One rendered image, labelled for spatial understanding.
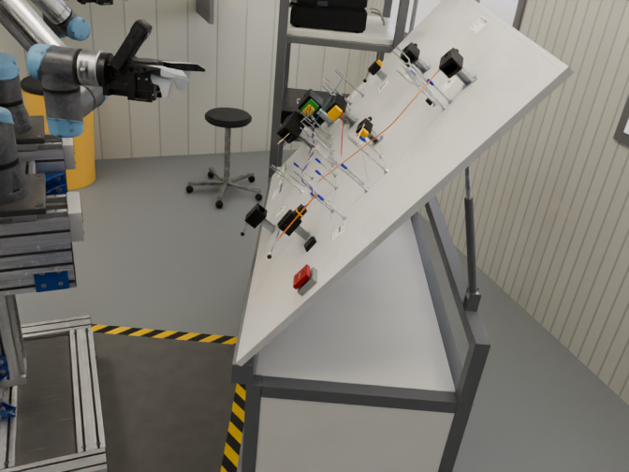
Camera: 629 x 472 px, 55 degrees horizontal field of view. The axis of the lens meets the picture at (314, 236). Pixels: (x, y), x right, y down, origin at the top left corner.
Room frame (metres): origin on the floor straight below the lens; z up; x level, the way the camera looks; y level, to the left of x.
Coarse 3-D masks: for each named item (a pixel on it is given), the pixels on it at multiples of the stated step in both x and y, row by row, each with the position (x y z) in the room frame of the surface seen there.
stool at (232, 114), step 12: (216, 108) 4.03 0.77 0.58; (228, 108) 4.06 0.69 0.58; (216, 120) 3.80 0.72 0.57; (228, 120) 3.81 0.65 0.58; (240, 120) 3.84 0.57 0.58; (228, 132) 3.92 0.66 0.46; (228, 144) 3.92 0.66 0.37; (228, 156) 3.92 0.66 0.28; (228, 168) 3.92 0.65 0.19; (228, 180) 3.92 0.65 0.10; (240, 180) 4.02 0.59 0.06; (252, 180) 4.12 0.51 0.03; (216, 204) 3.65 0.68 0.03
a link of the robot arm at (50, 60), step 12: (36, 48) 1.25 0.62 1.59; (48, 48) 1.25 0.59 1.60; (60, 48) 1.25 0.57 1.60; (72, 48) 1.26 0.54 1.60; (36, 60) 1.23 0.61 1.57; (48, 60) 1.23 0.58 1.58; (60, 60) 1.23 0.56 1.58; (72, 60) 1.23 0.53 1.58; (36, 72) 1.23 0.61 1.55; (48, 72) 1.23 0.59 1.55; (60, 72) 1.23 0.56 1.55; (72, 72) 1.23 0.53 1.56; (48, 84) 1.23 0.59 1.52; (60, 84) 1.23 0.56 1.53; (72, 84) 1.25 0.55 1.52
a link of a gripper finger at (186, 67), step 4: (164, 64) 1.30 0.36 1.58; (168, 64) 1.29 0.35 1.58; (172, 64) 1.29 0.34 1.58; (176, 64) 1.30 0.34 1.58; (180, 64) 1.31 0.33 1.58; (184, 64) 1.31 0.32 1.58; (188, 64) 1.31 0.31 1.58; (192, 64) 1.32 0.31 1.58; (196, 64) 1.32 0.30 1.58; (176, 68) 1.30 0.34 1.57; (180, 68) 1.31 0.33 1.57; (184, 68) 1.31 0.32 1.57; (188, 68) 1.31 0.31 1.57; (192, 68) 1.32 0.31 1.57; (196, 68) 1.32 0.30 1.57; (200, 68) 1.33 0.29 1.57; (204, 68) 1.33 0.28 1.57; (184, 72) 1.32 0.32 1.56; (188, 72) 1.32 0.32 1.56; (188, 76) 1.32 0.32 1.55; (176, 80) 1.31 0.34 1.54; (180, 80) 1.31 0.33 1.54; (184, 80) 1.32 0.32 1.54; (176, 84) 1.31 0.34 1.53; (180, 84) 1.31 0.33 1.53; (184, 84) 1.32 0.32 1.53; (180, 88) 1.31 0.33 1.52; (184, 88) 1.32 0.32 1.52
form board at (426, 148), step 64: (448, 0) 2.29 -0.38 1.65; (384, 64) 2.31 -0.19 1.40; (512, 64) 1.41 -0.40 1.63; (320, 128) 2.32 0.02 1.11; (384, 128) 1.73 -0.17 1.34; (448, 128) 1.38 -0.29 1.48; (320, 192) 1.71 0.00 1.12; (384, 192) 1.36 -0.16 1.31; (256, 256) 1.69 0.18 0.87; (320, 256) 1.33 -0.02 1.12; (256, 320) 1.29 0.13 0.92
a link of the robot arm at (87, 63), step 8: (80, 56) 1.24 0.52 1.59; (88, 56) 1.24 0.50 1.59; (96, 56) 1.24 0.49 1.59; (80, 64) 1.23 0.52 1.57; (88, 64) 1.23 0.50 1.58; (96, 64) 1.23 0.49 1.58; (80, 72) 1.23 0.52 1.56; (88, 72) 1.22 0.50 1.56; (96, 72) 1.23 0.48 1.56; (80, 80) 1.23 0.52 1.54; (88, 80) 1.23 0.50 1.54; (96, 80) 1.23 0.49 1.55
